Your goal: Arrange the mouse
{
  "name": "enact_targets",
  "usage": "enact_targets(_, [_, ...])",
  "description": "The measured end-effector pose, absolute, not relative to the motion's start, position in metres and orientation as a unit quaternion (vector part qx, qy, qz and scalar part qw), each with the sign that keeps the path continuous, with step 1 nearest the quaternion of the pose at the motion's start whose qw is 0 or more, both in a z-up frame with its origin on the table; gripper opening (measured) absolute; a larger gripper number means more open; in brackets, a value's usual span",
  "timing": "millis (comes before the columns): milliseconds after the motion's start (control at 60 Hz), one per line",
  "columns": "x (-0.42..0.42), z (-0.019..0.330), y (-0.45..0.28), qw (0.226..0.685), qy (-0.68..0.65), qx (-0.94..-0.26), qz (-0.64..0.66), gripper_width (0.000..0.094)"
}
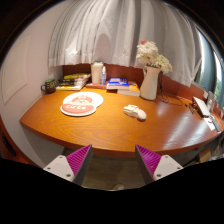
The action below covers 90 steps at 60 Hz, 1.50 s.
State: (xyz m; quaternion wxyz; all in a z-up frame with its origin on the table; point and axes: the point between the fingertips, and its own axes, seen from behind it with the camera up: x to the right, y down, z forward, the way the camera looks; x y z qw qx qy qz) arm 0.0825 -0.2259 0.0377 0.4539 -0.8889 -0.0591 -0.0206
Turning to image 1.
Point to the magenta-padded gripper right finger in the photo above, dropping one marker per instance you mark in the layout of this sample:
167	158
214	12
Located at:
166	165

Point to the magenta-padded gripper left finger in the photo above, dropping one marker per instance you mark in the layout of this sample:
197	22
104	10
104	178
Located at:
60	165

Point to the white computer mouse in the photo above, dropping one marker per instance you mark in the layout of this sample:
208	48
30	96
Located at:
135	112

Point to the white pink cartoon mouse pad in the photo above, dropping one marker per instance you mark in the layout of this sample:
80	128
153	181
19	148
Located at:
81	101

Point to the white flat device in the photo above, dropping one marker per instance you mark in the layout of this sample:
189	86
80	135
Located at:
201	106

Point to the yellow and white book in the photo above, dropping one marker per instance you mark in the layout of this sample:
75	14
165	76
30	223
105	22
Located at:
69	88

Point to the dark green mug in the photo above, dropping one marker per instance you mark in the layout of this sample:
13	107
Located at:
50	86

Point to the white ceramic jug vase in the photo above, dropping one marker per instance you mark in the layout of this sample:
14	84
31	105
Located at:
150	85

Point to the orange cover book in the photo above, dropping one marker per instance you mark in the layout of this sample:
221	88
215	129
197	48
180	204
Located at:
132	90

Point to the black and white book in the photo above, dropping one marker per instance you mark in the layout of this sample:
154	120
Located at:
70	83

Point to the red-brown flat book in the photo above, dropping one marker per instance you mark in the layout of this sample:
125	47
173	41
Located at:
95	86

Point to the yellow and black book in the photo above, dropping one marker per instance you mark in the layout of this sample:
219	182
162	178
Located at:
76	76

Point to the blue cover book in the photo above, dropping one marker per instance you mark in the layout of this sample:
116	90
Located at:
117	82

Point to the cream lidded tumbler cup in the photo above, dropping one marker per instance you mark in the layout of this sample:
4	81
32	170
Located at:
96	73

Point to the white flower bouquet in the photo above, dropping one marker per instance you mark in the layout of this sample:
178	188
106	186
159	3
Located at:
151	55

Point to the white pleated curtain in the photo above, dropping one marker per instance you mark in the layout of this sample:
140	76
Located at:
116	30

